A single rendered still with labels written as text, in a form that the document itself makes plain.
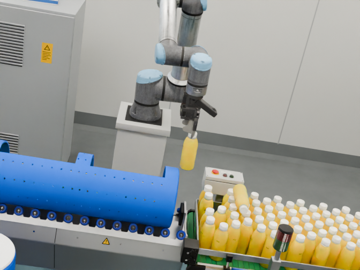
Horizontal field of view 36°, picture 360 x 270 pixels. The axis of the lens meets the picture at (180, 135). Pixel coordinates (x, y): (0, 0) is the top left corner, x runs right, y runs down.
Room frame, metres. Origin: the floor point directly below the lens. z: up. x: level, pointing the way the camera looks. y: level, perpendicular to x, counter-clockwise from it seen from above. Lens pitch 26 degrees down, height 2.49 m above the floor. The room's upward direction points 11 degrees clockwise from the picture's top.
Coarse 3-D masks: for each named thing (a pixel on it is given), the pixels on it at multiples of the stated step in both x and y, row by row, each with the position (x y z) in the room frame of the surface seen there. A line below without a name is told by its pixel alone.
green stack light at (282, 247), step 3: (276, 240) 1.89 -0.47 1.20; (273, 243) 1.90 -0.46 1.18; (276, 243) 1.88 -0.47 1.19; (279, 243) 1.88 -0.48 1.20; (282, 243) 1.87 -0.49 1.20; (285, 243) 1.87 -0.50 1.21; (288, 243) 1.88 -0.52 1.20; (273, 246) 1.89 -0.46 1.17; (276, 246) 1.88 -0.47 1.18; (279, 246) 1.87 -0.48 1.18; (282, 246) 1.87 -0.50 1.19; (285, 246) 1.88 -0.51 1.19; (288, 246) 1.89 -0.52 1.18; (276, 249) 1.88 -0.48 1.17; (279, 249) 1.87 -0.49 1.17; (282, 249) 1.87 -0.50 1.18; (285, 249) 1.88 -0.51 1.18
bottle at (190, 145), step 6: (186, 138) 2.26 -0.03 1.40; (192, 138) 2.25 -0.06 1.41; (186, 144) 2.24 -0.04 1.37; (192, 144) 2.24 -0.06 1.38; (186, 150) 2.24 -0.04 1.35; (192, 150) 2.24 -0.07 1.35; (186, 156) 2.24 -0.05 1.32; (192, 156) 2.24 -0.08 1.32; (180, 162) 2.26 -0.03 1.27; (186, 162) 2.24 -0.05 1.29; (192, 162) 2.25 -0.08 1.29; (186, 168) 2.24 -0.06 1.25; (192, 168) 2.26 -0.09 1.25
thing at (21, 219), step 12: (0, 216) 2.05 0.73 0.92; (12, 216) 2.06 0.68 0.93; (60, 228) 2.07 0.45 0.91; (72, 228) 2.08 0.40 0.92; (84, 228) 2.09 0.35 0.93; (96, 228) 2.10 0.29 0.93; (144, 240) 2.10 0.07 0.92; (156, 240) 2.11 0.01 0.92; (168, 240) 2.12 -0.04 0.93; (180, 240) 2.13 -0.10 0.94
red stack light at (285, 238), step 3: (276, 231) 1.91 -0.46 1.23; (279, 231) 1.89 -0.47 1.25; (276, 234) 1.90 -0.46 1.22; (279, 234) 1.88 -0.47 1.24; (282, 234) 1.88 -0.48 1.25; (285, 234) 1.87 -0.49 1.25; (288, 234) 1.88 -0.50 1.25; (291, 234) 1.88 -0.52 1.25; (276, 237) 1.89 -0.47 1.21; (279, 237) 1.88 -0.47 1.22; (282, 237) 1.87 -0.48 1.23; (285, 237) 1.87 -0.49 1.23; (288, 237) 1.87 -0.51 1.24; (279, 240) 1.88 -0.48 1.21; (282, 240) 1.87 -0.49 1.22; (285, 240) 1.87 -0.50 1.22; (288, 240) 1.88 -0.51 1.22
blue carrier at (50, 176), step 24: (0, 144) 2.16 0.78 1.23; (0, 168) 2.05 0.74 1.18; (24, 168) 2.07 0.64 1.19; (48, 168) 2.09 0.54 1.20; (72, 168) 2.11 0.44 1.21; (96, 168) 2.14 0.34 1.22; (168, 168) 2.24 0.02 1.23; (0, 192) 2.03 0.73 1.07; (24, 192) 2.04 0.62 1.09; (48, 192) 2.04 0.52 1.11; (72, 192) 2.06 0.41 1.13; (120, 192) 2.08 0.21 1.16; (144, 192) 2.10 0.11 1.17; (168, 192) 2.12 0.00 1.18; (96, 216) 2.10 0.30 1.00; (120, 216) 2.08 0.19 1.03; (144, 216) 2.08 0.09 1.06; (168, 216) 2.09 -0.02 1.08
